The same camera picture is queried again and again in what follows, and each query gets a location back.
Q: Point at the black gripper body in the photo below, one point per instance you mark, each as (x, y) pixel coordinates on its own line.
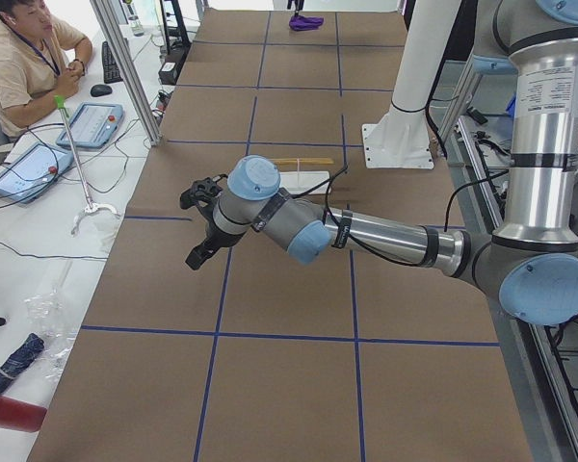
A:
(214, 238)

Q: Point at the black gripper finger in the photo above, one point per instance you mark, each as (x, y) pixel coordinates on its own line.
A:
(199, 255)

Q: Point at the purple towel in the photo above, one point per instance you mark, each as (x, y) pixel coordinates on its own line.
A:
(300, 23)

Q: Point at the silver reacher grabber tool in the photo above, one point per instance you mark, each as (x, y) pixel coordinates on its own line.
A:
(91, 208)

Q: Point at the upper blue teach pendant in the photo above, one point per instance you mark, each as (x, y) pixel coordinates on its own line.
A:
(93, 124)

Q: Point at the blue teach pendant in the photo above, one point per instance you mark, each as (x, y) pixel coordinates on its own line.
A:
(33, 172)
(93, 124)

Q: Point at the clear crumpled plastic bag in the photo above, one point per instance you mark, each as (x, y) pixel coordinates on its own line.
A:
(49, 314)

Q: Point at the black box on table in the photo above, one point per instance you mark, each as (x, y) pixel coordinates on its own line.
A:
(171, 66)

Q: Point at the black computer mouse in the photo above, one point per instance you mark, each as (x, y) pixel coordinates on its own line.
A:
(100, 90)

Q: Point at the lower blue teach pendant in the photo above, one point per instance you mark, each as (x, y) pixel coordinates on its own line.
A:
(33, 172)

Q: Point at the black keyboard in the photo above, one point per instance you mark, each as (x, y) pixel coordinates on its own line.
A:
(111, 73)

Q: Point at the folded dark blue umbrella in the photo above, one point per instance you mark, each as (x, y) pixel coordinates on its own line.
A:
(20, 360)

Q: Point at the seated person beige shirt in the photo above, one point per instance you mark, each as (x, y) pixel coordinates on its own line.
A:
(41, 57)

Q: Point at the red cylinder bottle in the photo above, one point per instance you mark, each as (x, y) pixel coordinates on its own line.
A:
(20, 416)

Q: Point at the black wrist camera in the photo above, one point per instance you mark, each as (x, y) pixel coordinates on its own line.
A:
(201, 194)

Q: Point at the aluminium frame post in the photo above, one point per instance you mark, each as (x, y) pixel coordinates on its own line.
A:
(108, 22)

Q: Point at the white camera mast pedestal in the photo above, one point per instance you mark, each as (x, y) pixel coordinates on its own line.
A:
(401, 138)

